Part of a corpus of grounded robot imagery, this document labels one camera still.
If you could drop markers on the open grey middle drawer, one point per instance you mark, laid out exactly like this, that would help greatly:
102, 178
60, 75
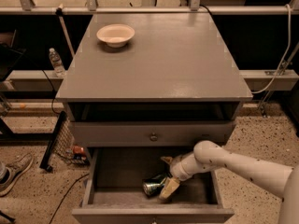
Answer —
114, 193

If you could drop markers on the red can in wire basket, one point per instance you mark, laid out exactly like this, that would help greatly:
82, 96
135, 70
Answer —
79, 153

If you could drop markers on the black metal stand leg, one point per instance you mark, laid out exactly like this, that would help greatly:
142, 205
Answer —
44, 165

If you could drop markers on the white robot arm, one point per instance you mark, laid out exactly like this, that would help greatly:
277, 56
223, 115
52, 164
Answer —
278, 179

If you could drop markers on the closed grey top drawer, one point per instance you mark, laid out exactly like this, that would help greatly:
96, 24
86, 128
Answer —
137, 134

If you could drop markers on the round brass drawer knob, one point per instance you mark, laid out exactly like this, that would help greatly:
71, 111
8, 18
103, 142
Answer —
153, 137

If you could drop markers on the grey sneaker shoe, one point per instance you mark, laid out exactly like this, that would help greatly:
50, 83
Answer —
11, 172

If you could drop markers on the white paper bowl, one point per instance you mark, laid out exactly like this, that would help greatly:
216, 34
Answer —
115, 35

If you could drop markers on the grey metal rail frame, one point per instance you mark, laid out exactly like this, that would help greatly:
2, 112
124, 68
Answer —
88, 7

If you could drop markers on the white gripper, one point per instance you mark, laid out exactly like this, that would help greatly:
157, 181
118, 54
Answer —
177, 169

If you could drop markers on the clear plastic water bottle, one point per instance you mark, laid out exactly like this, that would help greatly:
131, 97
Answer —
56, 62

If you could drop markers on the wire mesh basket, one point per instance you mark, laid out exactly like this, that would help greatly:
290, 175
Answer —
64, 146

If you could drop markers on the grey wooden drawer cabinet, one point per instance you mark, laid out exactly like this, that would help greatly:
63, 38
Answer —
175, 68

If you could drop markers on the green soda can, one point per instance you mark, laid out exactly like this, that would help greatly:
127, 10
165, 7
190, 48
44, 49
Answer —
152, 186

